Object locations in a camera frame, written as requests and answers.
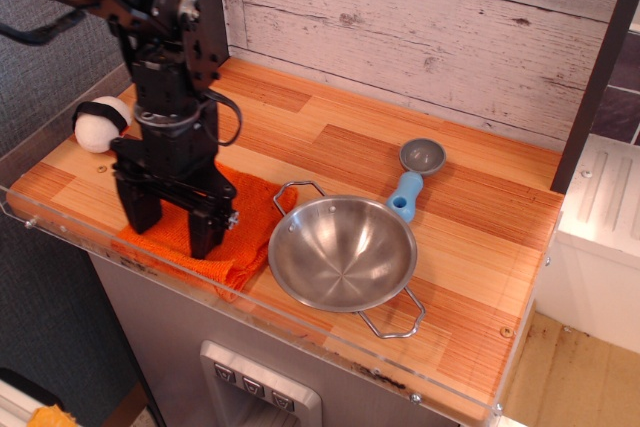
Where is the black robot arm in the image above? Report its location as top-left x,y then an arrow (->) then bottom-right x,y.
1,0 -> 237,259

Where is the orange knitted cloth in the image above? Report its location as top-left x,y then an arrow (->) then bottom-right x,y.
112,164 -> 282,301

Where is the grey cabinet button panel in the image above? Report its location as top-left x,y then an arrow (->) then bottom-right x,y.
200,340 -> 323,426

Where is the stainless steel pot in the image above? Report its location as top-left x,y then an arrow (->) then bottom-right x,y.
268,180 -> 426,340

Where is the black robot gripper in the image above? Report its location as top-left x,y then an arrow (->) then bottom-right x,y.
110,96 -> 239,259

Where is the white plush sushi toy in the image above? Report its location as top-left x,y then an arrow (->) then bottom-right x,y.
72,96 -> 132,153

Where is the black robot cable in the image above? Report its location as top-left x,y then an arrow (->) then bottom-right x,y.
199,89 -> 244,147

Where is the grey blue ice cream scoop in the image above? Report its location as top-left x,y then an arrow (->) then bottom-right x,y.
386,138 -> 447,223

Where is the clear acrylic table guard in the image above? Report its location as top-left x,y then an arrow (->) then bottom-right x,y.
9,47 -> 566,426

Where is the dark vertical frame post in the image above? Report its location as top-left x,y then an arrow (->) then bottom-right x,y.
550,0 -> 639,194

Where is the white toy sink unit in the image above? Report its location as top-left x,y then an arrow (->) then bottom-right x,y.
535,135 -> 639,352

